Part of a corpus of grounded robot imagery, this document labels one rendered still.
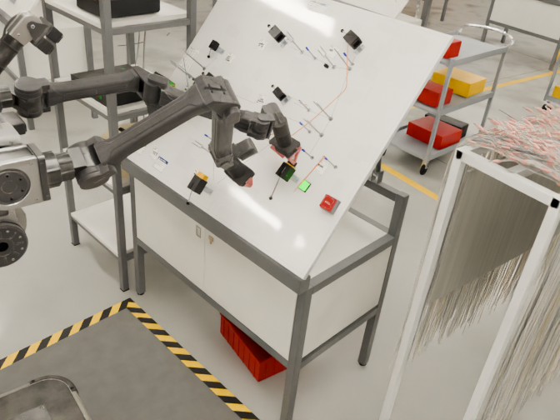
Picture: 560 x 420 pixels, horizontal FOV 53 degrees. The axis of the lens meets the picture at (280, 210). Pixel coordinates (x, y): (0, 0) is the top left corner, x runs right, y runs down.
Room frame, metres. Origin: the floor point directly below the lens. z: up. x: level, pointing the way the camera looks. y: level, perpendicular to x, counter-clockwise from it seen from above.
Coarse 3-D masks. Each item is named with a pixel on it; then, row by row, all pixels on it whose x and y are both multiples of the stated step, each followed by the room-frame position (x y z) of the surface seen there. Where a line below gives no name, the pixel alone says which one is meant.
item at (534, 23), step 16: (496, 0) 8.56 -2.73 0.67; (512, 0) 8.37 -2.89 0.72; (528, 0) 8.20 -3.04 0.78; (544, 0) 8.01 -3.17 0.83; (496, 16) 8.51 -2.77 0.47; (512, 16) 8.32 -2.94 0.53; (528, 16) 8.14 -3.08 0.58; (544, 16) 7.98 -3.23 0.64; (528, 32) 8.07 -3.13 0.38; (544, 32) 7.92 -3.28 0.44
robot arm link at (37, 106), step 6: (12, 84) 1.61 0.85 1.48; (12, 90) 1.59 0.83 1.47; (12, 96) 1.57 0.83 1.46; (18, 102) 1.57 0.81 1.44; (24, 102) 1.56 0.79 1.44; (30, 102) 1.57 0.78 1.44; (36, 102) 1.58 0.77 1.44; (18, 108) 1.57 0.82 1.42; (24, 108) 1.57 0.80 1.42; (30, 108) 1.57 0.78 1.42; (36, 108) 1.58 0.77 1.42
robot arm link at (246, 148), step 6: (246, 138) 1.66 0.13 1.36; (234, 144) 1.65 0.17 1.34; (240, 144) 1.64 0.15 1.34; (246, 144) 1.64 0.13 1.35; (252, 144) 1.67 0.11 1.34; (234, 150) 1.63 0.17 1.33; (240, 150) 1.63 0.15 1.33; (246, 150) 1.63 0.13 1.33; (252, 150) 1.65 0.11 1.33; (234, 156) 1.62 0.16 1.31; (240, 156) 1.62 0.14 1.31; (246, 156) 1.65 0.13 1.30; (222, 162) 1.57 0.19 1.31; (228, 162) 1.58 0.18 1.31; (222, 168) 1.59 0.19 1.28
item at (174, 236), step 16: (144, 192) 2.31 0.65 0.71; (144, 208) 2.32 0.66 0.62; (160, 208) 2.23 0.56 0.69; (176, 208) 2.14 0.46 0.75; (144, 224) 2.32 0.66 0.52; (160, 224) 2.23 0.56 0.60; (176, 224) 2.14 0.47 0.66; (192, 224) 2.06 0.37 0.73; (144, 240) 2.32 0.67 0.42; (160, 240) 2.23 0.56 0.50; (176, 240) 2.14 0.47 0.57; (192, 240) 2.06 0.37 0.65; (176, 256) 2.15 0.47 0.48; (192, 256) 2.06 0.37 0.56; (192, 272) 2.06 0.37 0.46
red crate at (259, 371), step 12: (228, 324) 2.09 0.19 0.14; (228, 336) 2.09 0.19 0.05; (240, 336) 2.01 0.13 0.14; (240, 348) 2.00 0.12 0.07; (252, 348) 2.07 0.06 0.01; (252, 360) 1.91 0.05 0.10; (264, 360) 1.87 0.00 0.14; (276, 360) 1.91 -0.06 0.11; (252, 372) 1.90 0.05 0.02; (264, 372) 1.88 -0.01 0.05; (276, 372) 1.92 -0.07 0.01
